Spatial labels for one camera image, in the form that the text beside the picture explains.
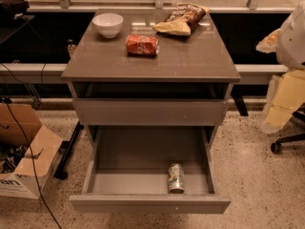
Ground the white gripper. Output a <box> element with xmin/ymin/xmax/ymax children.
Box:
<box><xmin>256</xmin><ymin>1</ymin><xmax>305</xmax><ymax>70</ymax></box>

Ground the green 7up can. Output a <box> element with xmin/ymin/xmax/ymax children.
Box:
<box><xmin>168</xmin><ymin>163</ymin><xmax>185</xmax><ymax>194</ymax></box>

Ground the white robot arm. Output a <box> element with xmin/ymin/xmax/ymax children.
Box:
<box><xmin>256</xmin><ymin>1</ymin><xmax>305</xmax><ymax>134</ymax></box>

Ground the red crushed cola can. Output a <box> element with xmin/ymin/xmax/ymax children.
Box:
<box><xmin>126</xmin><ymin>34</ymin><xmax>158</xmax><ymax>56</ymax></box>

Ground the closed top drawer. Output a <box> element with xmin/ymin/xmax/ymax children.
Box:
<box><xmin>72</xmin><ymin>98</ymin><xmax>229</xmax><ymax>126</ymax></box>

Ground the open middle drawer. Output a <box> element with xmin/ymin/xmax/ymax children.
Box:
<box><xmin>70</xmin><ymin>127</ymin><xmax>231</xmax><ymax>214</ymax></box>

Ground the brown chip bag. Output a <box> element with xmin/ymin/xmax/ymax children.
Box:
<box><xmin>152</xmin><ymin>4</ymin><xmax>210</xmax><ymax>36</ymax></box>

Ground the white bowl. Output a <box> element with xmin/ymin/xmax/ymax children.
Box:
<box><xmin>92</xmin><ymin>13</ymin><xmax>123</xmax><ymax>38</ymax></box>

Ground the black table leg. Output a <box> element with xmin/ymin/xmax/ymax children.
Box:
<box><xmin>54</xmin><ymin>122</ymin><xmax>84</xmax><ymax>180</ymax></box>

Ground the black bag on desk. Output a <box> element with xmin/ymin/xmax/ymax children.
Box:
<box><xmin>0</xmin><ymin>0</ymin><xmax>30</xmax><ymax>21</ymax></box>

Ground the cardboard box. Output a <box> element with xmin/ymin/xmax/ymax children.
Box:
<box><xmin>0</xmin><ymin>103</ymin><xmax>62</xmax><ymax>199</ymax></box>

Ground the black cable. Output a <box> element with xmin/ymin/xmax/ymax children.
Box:
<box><xmin>0</xmin><ymin>62</ymin><xmax>63</xmax><ymax>229</ymax></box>

